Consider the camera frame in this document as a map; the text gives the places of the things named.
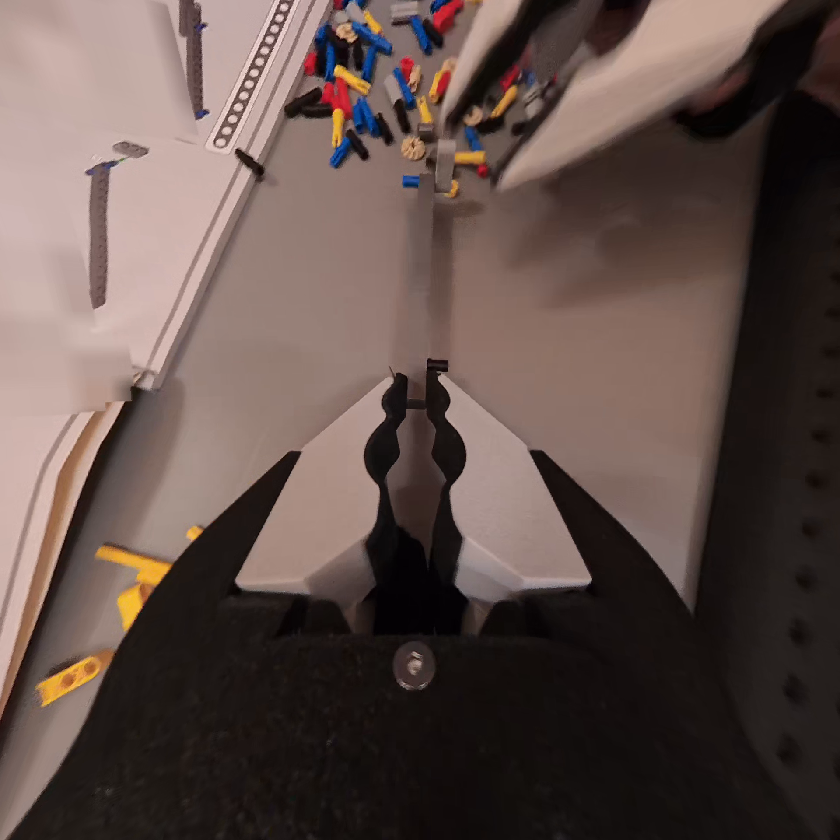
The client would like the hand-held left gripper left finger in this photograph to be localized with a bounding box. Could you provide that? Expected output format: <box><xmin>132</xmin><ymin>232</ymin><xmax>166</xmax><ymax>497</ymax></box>
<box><xmin>234</xmin><ymin>373</ymin><xmax>409</xmax><ymax>634</ymax></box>

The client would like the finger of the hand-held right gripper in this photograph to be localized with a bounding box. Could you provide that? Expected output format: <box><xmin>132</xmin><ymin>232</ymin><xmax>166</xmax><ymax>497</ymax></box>
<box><xmin>492</xmin><ymin>0</ymin><xmax>791</xmax><ymax>193</ymax></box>
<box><xmin>441</xmin><ymin>0</ymin><xmax>575</xmax><ymax>132</ymax></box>

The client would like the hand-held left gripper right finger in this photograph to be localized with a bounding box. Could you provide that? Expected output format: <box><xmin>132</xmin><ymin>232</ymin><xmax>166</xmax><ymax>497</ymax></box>
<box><xmin>425</xmin><ymin>371</ymin><xmax>593</xmax><ymax>636</ymax></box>

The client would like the pile of small lego pieces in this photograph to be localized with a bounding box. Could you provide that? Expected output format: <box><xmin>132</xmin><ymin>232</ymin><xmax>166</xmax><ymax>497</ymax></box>
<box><xmin>283</xmin><ymin>0</ymin><xmax>573</xmax><ymax>199</ymax></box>

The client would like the light grey lego connector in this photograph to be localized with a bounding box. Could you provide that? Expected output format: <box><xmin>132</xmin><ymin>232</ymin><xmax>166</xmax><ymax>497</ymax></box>
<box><xmin>432</xmin><ymin>138</ymin><xmax>459</xmax><ymax>198</ymax></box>

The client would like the long grey lego beam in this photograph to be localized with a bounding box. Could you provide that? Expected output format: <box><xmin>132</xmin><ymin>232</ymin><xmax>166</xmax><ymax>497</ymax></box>
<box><xmin>407</xmin><ymin>172</ymin><xmax>438</xmax><ymax>412</ymax></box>

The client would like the pile of yellow lego pieces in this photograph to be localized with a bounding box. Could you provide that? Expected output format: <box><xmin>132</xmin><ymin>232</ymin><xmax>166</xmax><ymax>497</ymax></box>
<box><xmin>35</xmin><ymin>524</ymin><xmax>206</xmax><ymax>710</ymax></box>

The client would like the lego instruction booklet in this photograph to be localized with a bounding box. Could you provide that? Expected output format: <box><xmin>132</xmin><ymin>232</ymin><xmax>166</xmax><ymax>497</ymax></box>
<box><xmin>0</xmin><ymin>0</ymin><xmax>333</xmax><ymax>718</ymax></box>

